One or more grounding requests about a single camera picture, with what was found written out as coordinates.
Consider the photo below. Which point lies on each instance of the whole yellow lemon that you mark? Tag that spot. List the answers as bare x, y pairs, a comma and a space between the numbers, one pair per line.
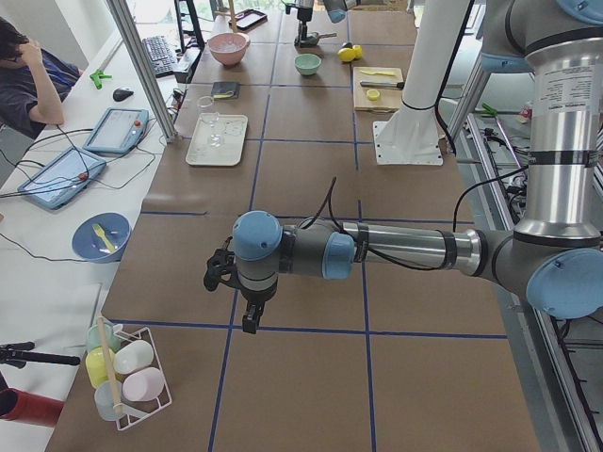
346, 54

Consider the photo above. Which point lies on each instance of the pink bowl of ice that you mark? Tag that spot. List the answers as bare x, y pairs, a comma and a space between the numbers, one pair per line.
229, 48

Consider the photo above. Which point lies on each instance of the yellow fork in bowl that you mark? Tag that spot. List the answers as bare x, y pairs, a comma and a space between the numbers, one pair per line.
101, 233

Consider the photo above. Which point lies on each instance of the cream bear serving tray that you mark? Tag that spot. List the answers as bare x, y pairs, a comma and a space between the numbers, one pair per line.
229, 154

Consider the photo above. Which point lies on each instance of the red cylinder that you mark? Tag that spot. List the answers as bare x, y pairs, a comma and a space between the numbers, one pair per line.
27, 408

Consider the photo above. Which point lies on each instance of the yellow cup in rack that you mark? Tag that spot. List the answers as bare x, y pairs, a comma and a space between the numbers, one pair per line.
96, 367

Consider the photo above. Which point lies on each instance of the steel muddler black tip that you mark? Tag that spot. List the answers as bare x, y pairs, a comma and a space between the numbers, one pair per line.
382, 85

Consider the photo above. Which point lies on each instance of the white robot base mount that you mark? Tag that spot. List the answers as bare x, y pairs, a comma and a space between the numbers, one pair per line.
410, 136

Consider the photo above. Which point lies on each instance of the yellow plastic knife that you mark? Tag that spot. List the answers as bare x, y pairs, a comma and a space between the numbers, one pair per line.
381, 73

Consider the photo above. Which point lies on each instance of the black computer mouse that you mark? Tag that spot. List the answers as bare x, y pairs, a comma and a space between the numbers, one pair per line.
121, 94

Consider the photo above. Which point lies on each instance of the green cup in rack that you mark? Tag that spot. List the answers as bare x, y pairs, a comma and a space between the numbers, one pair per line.
96, 336

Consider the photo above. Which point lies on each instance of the wooden stand with pole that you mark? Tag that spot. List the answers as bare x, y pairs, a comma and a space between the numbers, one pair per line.
232, 13

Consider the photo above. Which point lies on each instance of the lemon half slice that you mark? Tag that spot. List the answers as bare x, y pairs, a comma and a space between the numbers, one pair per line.
373, 94

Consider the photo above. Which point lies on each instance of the blue teach pendant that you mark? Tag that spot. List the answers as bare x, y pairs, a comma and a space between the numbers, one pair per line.
118, 131
63, 178

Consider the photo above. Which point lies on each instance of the blue bowl with fork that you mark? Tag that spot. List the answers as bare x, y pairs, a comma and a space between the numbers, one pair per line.
90, 248

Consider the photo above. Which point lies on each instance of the steel ice scoop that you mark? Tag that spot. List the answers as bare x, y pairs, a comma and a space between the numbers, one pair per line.
309, 39

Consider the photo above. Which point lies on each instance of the wooden cutting board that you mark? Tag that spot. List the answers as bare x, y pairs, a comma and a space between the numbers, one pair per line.
377, 89

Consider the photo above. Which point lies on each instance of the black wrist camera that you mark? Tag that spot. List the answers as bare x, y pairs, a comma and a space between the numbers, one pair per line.
220, 269

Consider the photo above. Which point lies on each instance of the aluminium frame post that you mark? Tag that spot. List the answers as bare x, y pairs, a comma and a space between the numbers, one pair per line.
124, 21

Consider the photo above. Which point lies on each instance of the black tripod handle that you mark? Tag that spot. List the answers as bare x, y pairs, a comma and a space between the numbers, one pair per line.
20, 354

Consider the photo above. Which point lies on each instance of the clear cup in rack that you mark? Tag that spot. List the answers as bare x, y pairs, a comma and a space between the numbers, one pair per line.
103, 398

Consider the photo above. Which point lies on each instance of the grey folded cloth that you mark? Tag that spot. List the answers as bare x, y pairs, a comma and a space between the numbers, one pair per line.
224, 90

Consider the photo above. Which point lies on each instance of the clear wine glass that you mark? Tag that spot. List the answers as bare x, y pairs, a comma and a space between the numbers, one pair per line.
210, 118

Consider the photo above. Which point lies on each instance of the pink cup in rack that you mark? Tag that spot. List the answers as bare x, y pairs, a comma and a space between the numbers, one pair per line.
143, 385

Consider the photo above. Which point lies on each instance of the white wire cup rack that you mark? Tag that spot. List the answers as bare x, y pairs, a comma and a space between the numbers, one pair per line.
137, 412

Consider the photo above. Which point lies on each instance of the green ceramic bowl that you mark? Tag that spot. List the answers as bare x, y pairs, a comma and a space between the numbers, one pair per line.
307, 64

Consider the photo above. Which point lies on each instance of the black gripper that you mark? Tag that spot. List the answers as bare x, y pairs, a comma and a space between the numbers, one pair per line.
303, 26
256, 299

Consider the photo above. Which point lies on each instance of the green clamp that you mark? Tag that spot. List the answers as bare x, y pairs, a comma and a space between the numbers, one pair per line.
98, 77

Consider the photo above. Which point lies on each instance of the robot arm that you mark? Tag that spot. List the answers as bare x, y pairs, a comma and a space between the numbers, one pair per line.
551, 258
336, 9

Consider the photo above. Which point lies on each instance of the wooden rack handle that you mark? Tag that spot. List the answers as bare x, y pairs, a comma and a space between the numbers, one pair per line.
114, 389

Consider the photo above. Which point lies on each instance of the blue teach pendant near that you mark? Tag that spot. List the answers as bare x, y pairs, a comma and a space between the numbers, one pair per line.
63, 178

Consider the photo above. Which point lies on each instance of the black keyboard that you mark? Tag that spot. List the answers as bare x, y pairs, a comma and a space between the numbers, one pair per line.
161, 55

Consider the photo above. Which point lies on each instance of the blue teach pendant far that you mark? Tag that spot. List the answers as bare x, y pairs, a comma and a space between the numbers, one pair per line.
118, 131

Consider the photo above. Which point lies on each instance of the white cup in rack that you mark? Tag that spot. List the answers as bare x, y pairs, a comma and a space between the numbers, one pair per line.
133, 357

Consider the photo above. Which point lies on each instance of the seated person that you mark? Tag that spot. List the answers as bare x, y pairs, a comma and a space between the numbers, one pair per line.
34, 83

